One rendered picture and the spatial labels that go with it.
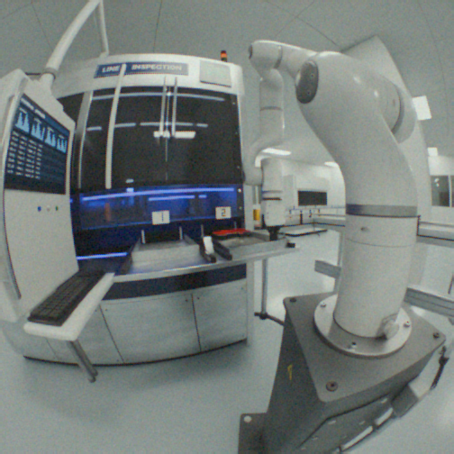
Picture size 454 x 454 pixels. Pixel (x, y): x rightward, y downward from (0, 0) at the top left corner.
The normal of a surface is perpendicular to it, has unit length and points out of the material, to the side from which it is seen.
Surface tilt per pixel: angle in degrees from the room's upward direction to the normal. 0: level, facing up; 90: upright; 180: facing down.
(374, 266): 90
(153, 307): 90
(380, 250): 90
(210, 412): 0
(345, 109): 128
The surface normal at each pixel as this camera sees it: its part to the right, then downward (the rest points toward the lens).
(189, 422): -0.05, -0.99
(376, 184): -0.81, 0.16
